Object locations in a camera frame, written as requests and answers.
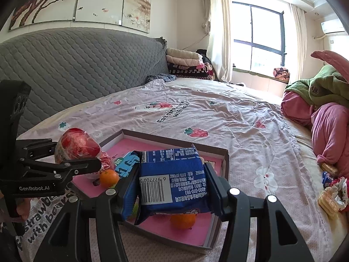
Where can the red patterned wrapper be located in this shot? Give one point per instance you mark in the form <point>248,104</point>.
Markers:
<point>342,193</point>

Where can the cream curtain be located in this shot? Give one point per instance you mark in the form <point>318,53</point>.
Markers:
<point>219,32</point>
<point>297,46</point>

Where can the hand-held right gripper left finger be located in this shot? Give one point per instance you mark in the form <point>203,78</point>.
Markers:
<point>128,196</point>

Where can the dark checkered folded blanket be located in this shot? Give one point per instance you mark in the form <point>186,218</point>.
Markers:
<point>188,72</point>

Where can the yellow cracker pack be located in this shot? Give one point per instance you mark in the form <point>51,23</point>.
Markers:
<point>328,168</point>
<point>328,202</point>

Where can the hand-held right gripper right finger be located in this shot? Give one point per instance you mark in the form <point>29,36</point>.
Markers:
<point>215,193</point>

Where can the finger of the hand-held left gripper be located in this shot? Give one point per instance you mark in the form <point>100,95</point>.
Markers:
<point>35,148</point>
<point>81,166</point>

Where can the small blue packet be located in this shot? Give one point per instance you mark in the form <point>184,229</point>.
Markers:
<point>327,178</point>

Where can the pink book with blue print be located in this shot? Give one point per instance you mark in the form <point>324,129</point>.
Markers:
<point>163,232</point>

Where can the grey quilted headboard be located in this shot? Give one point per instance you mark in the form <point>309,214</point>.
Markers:
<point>81,68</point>

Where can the pink quilt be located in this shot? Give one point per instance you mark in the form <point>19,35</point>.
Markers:
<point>330,131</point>

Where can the grey cardboard box tray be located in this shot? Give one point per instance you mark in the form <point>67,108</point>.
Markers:
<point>152,138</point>

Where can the floral wall painting panel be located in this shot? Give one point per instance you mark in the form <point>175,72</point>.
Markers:
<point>43,2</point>
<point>137,2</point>
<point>101,0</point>

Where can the green jacket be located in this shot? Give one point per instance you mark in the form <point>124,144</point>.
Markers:
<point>327,84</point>

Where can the cream folded blanket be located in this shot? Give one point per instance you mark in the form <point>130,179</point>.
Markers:
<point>182,54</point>

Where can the person's left hand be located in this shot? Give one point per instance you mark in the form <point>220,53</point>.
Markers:
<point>23,208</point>

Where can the orange tangerine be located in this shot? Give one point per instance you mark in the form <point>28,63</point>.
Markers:
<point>182,221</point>
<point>109,178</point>

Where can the pink plush cushion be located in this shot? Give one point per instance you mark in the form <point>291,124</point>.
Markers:
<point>335,60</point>

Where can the red white egg toy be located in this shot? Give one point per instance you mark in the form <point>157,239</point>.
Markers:
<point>107,161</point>
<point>76,144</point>

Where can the small floral blanket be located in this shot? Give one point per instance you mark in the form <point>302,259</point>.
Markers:
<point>281,73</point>

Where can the window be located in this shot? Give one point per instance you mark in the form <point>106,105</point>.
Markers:
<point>261,24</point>

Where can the blue snack packet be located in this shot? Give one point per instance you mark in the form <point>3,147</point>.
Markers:
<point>169,177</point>

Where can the white air conditioner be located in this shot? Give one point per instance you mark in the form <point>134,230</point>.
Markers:
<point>331,26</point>

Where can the dark patterned cloth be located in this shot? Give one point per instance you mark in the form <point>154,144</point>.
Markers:
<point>160,78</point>

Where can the pink folded blanket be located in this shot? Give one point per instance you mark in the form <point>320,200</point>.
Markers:
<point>185,62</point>

